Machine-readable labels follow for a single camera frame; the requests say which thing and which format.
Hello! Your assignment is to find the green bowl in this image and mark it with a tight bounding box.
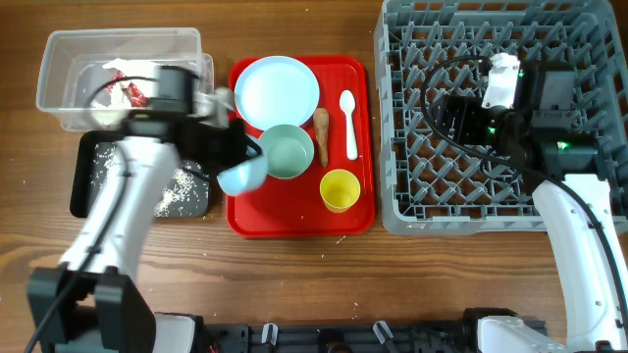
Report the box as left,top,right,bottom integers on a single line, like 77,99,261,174
259,125,314,179

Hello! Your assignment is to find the red snack wrapper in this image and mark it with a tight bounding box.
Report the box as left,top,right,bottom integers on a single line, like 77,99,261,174
105,71,149,109

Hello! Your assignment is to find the yellow plastic cup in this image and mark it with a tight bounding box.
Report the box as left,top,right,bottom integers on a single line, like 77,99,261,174
319,169,361,213

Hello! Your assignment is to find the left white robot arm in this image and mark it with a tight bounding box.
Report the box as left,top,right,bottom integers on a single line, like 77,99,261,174
26,111,263,352

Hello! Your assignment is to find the black waste tray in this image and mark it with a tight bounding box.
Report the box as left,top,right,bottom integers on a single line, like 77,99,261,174
70,130,211,219

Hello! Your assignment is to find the pile of rice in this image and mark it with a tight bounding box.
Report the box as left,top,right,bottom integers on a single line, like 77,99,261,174
87,142,210,219

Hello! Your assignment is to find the crumpled white paper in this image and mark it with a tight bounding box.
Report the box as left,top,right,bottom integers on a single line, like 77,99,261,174
91,58,158,126

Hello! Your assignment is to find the brown carrot piece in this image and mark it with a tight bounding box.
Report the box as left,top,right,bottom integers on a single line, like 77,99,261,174
313,108,329,167

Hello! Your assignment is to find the clear plastic bin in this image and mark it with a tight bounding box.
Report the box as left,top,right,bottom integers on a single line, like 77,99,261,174
36,27,214,132

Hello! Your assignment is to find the red plastic tray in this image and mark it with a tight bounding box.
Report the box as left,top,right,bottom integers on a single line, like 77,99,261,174
225,55,376,238

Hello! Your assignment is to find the large light blue plate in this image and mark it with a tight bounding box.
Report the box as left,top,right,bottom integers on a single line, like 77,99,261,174
234,56,321,131

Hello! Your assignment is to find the grey dishwasher rack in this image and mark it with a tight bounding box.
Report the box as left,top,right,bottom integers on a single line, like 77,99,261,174
374,0,627,235

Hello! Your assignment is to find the small light blue bowl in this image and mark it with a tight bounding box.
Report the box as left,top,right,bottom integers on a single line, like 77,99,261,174
217,155,268,197

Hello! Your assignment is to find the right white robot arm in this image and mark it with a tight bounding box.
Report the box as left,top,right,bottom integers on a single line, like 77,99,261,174
421,55,627,352

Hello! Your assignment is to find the white plastic spoon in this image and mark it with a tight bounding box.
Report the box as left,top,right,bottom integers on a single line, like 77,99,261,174
340,90,358,161

